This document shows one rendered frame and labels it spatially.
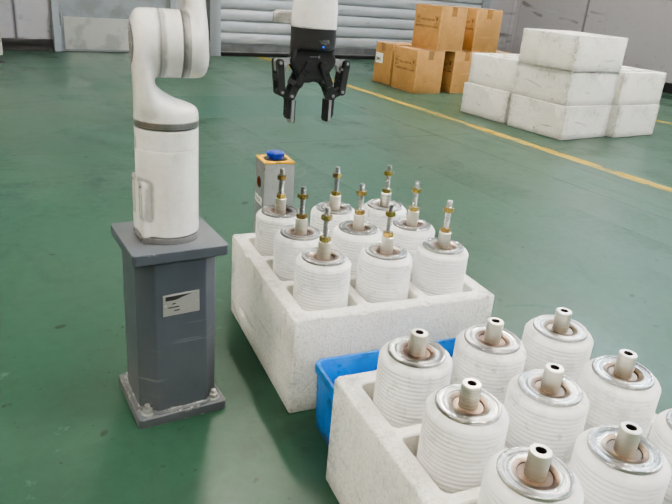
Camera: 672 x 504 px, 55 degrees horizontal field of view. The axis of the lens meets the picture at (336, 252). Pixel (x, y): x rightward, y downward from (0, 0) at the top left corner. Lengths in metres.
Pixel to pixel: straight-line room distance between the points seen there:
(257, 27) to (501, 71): 2.90
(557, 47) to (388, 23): 3.48
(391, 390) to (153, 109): 0.49
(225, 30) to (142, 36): 5.30
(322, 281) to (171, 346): 0.26
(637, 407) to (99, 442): 0.77
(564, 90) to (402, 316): 2.74
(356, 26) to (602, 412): 6.17
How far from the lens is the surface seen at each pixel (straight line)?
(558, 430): 0.82
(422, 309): 1.15
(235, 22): 6.26
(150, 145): 0.96
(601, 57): 3.86
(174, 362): 1.08
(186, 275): 1.01
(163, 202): 0.98
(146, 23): 0.94
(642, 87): 4.20
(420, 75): 4.85
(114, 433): 1.12
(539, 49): 3.86
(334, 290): 1.08
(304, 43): 1.09
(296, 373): 1.10
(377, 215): 1.36
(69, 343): 1.37
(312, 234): 1.19
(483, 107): 4.16
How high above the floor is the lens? 0.68
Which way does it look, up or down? 22 degrees down
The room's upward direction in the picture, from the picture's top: 5 degrees clockwise
